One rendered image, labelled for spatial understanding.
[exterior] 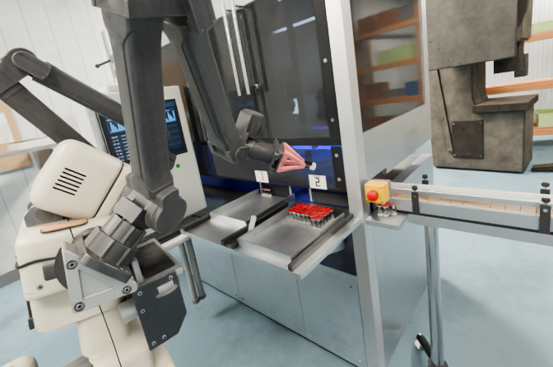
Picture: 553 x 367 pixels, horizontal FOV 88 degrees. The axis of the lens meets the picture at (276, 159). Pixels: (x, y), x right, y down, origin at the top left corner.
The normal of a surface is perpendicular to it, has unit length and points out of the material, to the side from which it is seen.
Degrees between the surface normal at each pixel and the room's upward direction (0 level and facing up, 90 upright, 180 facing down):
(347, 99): 90
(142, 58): 121
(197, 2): 117
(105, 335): 90
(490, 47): 90
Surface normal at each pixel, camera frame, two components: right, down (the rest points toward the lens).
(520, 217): -0.65, 0.27
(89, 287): 0.62, 0.07
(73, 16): 0.79, 0.00
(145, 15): 0.84, 0.40
